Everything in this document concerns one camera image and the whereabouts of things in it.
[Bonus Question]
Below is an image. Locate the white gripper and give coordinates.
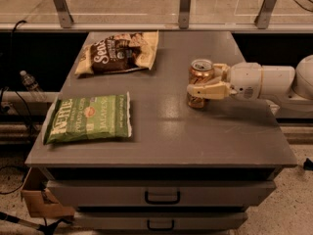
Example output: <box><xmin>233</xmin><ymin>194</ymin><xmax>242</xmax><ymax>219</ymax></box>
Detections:
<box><xmin>187</xmin><ymin>63</ymin><xmax>262</xmax><ymax>100</ymax></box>

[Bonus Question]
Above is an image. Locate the orange soda can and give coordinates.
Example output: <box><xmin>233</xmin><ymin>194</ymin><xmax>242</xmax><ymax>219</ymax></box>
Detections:
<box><xmin>187</xmin><ymin>59</ymin><xmax>214</xmax><ymax>109</ymax></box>

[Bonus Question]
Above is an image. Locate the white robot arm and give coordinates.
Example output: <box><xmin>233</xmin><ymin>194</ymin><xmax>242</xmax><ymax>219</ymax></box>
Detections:
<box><xmin>187</xmin><ymin>56</ymin><xmax>313</xmax><ymax>112</ymax></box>

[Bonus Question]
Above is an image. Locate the brown chip bag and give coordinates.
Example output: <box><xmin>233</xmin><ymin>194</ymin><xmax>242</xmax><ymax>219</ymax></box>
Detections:
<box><xmin>74</xmin><ymin>31</ymin><xmax>158</xmax><ymax>75</ymax></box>

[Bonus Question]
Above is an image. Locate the green jalapeno chip bag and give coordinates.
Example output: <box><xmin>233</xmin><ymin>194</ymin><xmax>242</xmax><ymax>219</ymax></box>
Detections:
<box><xmin>42</xmin><ymin>93</ymin><xmax>132</xmax><ymax>144</ymax></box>

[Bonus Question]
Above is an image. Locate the black object on floor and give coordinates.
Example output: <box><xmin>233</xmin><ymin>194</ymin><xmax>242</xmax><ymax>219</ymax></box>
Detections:
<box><xmin>303</xmin><ymin>159</ymin><xmax>313</xmax><ymax>171</ymax></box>

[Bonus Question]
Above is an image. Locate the clear plastic water bottle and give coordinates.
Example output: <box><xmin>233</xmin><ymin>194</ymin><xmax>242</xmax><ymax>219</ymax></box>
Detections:
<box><xmin>20</xmin><ymin>70</ymin><xmax>46</xmax><ymax>102</ymax></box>

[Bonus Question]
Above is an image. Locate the lower grey drawer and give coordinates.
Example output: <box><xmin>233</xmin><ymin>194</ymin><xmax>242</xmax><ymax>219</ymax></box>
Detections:
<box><xmin>74</xmin><ymin>211</ymin><xmax>247</xmax><ymax>232</ymax></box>

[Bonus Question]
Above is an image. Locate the grey drawer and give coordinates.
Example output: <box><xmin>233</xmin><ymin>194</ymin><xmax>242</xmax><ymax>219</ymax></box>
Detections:
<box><xmin>74</xmin><ymin>211</ymin><xmax>247</xmax><ymax>232</ymax></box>
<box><xmin>47</xmin><ymin>180</ymin><xmax>276</xmax><ymax>208</ymax></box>

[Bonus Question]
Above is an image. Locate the upper grey drawer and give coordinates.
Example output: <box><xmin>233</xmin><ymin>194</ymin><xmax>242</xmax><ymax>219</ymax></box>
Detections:
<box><xmin>47</xmin><ymin>180</ymin><xmax>276</xmax><ymax>208</ymax></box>

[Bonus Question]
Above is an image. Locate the cardboard box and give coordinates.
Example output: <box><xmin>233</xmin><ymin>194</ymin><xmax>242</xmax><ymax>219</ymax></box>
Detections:
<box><xmin>21</xmin><ymin>168</ymin><xmax>75</xmax><ymax>218</ymax></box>

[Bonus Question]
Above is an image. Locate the black tripod leg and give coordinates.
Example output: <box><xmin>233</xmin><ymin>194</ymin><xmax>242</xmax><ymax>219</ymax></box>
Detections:
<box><xmin>0</xmin><ymin>211</ymin><xmax>70</xmax><ymax>235</ymax></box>

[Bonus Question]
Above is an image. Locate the right metal bracket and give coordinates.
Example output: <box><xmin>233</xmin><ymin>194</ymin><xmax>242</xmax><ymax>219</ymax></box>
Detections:
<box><xmin>254</xmin><ymin>0</ymin><xmax>277</xmax><ymax>29</ymax></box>

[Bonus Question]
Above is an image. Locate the metal bracket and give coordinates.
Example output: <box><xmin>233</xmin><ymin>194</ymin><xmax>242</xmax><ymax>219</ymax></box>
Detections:
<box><xmin>254</xmin><ymin>0</ymin><xmax>277</xmax><ymax>29</ymax></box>
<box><xmin>53</xmin><ymin>0</ymin><xmax>73</xmax><ymax>28</ymax></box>
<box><xmin>178</xmin><ymin>0</ymin><xmax>191</xmax><ymax>29</ymax></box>

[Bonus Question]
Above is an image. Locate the middle metal bracket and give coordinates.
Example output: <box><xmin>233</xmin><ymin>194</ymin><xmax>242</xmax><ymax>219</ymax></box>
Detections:
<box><xmin>178</xmin><ymin>0</ymin><xmax>191</xmax><ymax>29</ymax></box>

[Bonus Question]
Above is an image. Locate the left metal bracket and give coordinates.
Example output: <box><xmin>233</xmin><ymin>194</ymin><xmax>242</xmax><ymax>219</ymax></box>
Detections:
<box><xmin>53</xmin><ymin>0</ymin><xmax>73</xmax><ymax>28</ymax></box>

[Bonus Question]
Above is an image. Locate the black cable left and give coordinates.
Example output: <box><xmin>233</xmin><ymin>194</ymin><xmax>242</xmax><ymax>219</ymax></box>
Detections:
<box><xmin>0</xmin><ymin>19</ymin><xmax>37</xmax><ymax>139</ymax></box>

